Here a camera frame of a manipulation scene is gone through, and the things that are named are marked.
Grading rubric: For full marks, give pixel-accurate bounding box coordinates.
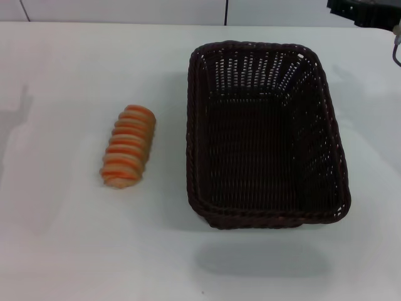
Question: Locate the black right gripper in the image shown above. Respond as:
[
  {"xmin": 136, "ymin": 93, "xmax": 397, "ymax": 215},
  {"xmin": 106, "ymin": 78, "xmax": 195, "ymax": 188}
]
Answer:
[{"xmin": 326, "ymin": 0, "xmax": 401, "ymax": 28}]

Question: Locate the dark right arm cable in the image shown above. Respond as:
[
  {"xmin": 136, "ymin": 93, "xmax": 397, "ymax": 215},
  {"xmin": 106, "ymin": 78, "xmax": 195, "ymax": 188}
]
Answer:
[{"xmin": 389, "ymin": 42, "xmax": 401, "ymax": 67}]

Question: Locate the orange striped bread roll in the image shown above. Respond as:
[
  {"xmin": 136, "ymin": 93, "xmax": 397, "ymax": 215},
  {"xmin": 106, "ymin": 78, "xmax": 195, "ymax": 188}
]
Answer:
[{"xmin": 99, "ymin": 104, "xmax": 157, "ymax": 190}]

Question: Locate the dark brown wicker basket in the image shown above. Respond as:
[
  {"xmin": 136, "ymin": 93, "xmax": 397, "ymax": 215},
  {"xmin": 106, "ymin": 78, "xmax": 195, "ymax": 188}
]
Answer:
[{"xmin": 186, "ymin": 40, "xmax": 351, "ymax": 231}]

